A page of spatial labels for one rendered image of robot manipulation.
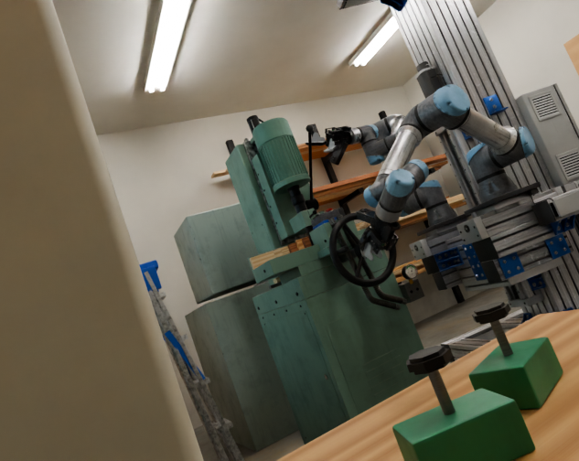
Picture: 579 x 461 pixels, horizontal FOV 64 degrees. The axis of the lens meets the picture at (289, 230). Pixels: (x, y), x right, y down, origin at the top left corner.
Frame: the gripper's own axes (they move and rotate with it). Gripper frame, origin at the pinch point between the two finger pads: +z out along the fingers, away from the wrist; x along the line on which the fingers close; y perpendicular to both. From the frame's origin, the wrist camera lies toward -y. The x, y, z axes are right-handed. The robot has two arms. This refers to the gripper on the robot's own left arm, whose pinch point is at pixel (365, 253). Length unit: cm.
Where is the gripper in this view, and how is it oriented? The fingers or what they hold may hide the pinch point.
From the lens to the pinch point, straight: 159.5
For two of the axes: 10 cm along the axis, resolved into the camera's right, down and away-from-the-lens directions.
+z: -1.5, 7.0, 7.0
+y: 4.7, 6.7, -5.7
